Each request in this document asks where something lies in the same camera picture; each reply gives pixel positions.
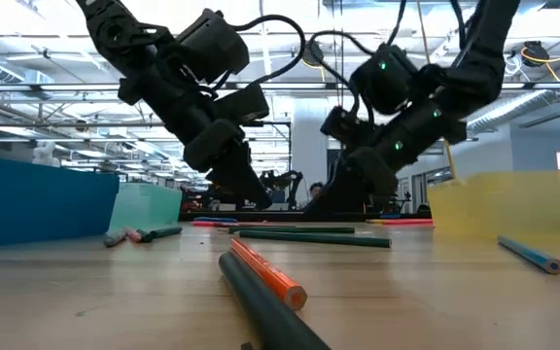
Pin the blue pen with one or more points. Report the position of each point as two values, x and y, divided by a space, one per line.
214 219

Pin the short dark pen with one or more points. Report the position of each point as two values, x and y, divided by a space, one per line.
145 237

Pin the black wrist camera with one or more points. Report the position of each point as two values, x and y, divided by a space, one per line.
387 78
212 44

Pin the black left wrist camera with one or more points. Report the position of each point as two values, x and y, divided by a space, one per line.
212 44

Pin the white figure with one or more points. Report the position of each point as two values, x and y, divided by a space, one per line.
44 155

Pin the blue plastic bin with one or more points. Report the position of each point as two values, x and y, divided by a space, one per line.
37 204

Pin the thick black pen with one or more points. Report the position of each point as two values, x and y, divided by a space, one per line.
270 311

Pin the teal plastic bin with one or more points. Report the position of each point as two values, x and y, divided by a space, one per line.
146 206

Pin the yellow plastic bin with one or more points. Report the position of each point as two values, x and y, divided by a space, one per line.
513 204

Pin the black table frame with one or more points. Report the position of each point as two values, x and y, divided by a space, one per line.
197 217

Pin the blue-capped black pen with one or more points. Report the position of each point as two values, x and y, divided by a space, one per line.
391 216

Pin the white pillar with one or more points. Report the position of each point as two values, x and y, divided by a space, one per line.
309 146

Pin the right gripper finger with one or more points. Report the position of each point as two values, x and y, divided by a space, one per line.
338 199

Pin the person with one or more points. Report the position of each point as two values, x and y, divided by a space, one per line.
316 187

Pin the black background robot arm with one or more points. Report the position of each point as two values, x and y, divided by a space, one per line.
285 181

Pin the grey marker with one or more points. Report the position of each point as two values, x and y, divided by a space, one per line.
114 239

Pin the yellow pencil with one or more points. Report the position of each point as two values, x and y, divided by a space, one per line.
374 221

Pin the long ceiling light bar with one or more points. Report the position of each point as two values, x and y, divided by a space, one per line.
42 86

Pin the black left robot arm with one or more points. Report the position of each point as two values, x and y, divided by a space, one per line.
110 24

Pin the blue pencil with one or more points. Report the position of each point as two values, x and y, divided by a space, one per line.
528 253

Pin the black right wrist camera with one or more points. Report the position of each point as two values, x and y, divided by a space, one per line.
387 78

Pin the orange pencil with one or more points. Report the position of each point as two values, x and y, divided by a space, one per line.
270 274

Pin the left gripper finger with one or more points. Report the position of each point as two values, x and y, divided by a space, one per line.
241 180

